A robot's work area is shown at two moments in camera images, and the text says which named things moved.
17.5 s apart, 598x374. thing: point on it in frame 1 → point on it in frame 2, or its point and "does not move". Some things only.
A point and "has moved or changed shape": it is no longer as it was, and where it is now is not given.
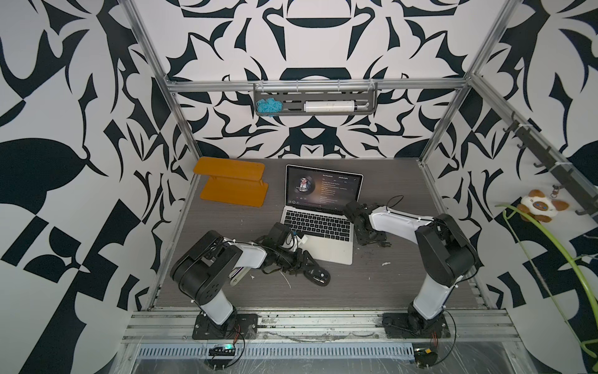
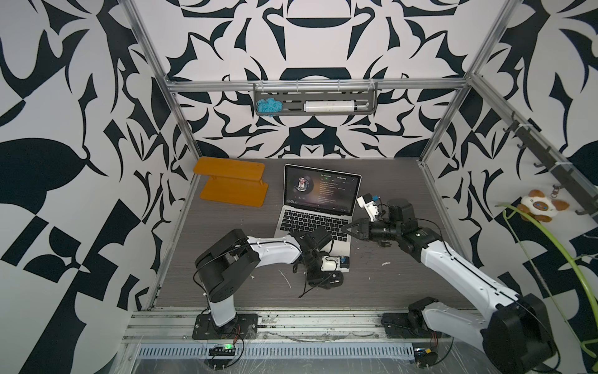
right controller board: x=425 y=358 does not move
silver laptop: x=314 y=206 does not move
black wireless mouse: x=318 y=276 has moved or changed shape
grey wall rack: x=315 y=99 does not move
